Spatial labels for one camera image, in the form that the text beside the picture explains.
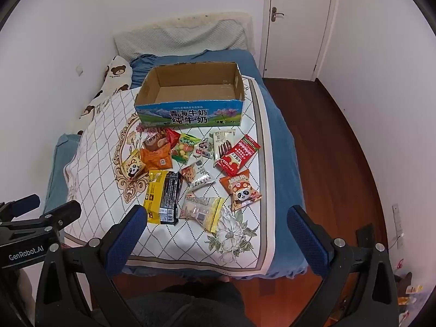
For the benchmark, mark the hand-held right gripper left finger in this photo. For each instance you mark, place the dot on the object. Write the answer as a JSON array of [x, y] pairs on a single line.
[[126, 238]]

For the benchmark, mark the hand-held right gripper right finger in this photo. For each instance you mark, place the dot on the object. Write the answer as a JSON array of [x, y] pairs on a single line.
[[306, 238]]

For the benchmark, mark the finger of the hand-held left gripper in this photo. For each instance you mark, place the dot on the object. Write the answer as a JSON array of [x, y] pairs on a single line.
[[64, 211], [25, 202]]

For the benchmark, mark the long yellow snack packet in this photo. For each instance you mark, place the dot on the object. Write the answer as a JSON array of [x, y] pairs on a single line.
[[153, 197]]

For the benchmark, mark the long black snack packet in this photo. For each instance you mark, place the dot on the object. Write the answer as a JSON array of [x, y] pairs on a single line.
[[171, 197]]

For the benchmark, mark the yellow panda snack packet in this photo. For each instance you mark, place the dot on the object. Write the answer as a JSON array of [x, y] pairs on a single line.
[[133, 168]]

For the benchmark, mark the white and yellow snack packet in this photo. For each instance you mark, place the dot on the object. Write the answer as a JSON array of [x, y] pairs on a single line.
[[202, 211]]

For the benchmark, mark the orange panda snack packet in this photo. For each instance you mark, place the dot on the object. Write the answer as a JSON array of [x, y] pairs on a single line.
[[242, 189]]

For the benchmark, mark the plain orange snack packet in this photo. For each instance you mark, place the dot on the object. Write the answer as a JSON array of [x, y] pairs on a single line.
[[156, 159]]

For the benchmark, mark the grey and white snack packet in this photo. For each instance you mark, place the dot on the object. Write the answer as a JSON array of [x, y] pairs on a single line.
[[201, 181]]

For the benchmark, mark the brown and white snack packet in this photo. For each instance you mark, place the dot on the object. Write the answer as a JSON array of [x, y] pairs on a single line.
[[154, 139]]

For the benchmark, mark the large red snack packet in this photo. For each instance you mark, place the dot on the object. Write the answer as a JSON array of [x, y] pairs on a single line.
[[238, 156]]

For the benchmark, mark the green candy packet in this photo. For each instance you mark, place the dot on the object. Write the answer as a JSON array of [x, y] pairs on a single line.
[[184, 147]]

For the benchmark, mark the small red snack packet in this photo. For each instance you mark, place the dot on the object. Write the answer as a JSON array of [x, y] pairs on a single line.
[[172, 136]]

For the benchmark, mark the small white photo-print packet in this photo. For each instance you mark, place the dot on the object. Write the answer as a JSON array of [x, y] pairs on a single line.
[[204, 150]]

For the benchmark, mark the white chocolate wafer packet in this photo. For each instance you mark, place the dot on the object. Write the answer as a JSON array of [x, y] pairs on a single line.
[[223, 143]]

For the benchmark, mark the printed cardboard box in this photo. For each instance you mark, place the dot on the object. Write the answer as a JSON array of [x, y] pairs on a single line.
[[190, 92]]

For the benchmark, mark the person's left forearm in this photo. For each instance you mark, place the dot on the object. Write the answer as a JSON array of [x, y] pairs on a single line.
[[26, 296]]

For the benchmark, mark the black box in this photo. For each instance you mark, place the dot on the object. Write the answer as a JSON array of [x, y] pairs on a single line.
[[365, 234]]

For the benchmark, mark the white floral printed quilt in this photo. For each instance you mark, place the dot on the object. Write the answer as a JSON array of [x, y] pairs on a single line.
[[102, 163]]

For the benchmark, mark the bed with blue sheet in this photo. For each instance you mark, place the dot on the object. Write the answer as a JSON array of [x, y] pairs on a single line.
[[282, 163]]

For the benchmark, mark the person's dark trousers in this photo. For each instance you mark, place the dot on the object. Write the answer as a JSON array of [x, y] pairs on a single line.
[[184, 306]]

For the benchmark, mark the pile of small colourful items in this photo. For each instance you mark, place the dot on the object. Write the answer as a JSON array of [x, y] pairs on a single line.
[[407, 289]]

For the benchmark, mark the bear print pillow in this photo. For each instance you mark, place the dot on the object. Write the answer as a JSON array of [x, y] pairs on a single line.
[[114, 75]]

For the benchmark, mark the blue ruffled pillow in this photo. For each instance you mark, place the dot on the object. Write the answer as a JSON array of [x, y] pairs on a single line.
[[204, 58]]

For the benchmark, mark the white bumpy pillow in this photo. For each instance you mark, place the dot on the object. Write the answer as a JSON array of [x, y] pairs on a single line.
[[177, 39]]

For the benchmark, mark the white door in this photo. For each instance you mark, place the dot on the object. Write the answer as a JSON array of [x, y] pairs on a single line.
[[299, 24]]

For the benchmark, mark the cream headboard cushion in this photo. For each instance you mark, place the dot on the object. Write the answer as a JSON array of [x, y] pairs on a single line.
[[204, 17]]

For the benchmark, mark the white wall outlet strip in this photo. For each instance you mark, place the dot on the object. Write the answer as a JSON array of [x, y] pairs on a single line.
[[397, 224]]

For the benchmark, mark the white wall socket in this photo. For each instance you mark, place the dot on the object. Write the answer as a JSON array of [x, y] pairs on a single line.
[[80, 70]]

